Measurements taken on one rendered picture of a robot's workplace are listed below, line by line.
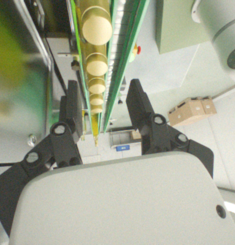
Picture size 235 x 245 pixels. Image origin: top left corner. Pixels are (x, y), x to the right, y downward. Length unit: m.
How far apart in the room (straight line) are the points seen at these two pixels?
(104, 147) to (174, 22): 5.72
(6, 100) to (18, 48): 0.10
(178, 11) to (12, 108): 0.58
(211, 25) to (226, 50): 0.11
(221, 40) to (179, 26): 0.21
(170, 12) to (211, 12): 0.13
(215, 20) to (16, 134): 0.57
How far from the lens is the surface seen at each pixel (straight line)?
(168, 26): 0.62
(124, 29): 0.52
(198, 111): 3.94
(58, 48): 0.57
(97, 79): 0.24
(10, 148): 0.21
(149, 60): 0.86
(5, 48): 0.25
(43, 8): 0.60
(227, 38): 0.49
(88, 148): 6.02
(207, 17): 0.56
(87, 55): 0.21
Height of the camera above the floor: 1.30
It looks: 16 degrees down
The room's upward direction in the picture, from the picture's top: 172 degrees clockwise
